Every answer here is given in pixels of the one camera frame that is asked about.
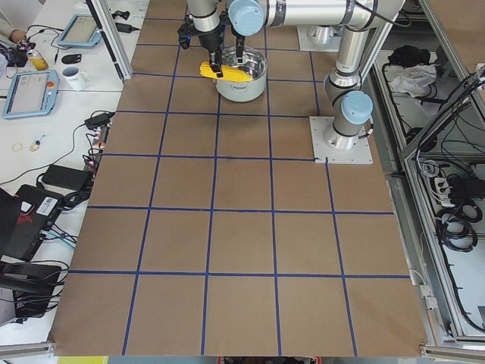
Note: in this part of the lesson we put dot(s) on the black power brick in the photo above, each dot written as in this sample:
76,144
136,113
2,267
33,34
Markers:
67,178

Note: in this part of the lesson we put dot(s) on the near teach pendant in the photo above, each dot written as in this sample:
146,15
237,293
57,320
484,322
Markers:
31,94

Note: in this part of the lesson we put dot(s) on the teach pendant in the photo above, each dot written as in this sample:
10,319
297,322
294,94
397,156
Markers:
31,94
80,32

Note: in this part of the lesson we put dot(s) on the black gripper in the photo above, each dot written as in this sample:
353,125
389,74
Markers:
209,39

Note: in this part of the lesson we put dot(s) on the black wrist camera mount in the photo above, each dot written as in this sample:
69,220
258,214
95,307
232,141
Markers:
185,32

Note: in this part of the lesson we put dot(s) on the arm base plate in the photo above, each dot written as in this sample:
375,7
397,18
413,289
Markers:
305,44
330,147

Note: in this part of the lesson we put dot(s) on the pale green electric pot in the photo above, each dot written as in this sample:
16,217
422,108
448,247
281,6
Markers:
254,65

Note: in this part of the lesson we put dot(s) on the white mug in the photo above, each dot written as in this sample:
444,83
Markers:
77,79

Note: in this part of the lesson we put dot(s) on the far teach pendant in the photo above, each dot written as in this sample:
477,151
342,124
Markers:
80,32

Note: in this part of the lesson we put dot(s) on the white crumpled cloth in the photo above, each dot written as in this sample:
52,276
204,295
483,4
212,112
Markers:
415,80

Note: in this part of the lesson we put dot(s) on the aluminium frame post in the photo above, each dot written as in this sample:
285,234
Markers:
101,13

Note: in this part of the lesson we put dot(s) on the black power adapter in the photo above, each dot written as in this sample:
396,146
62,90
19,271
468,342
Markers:
99,120

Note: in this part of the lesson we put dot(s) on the yellow corn cob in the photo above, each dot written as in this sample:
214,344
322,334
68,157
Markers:
231,74

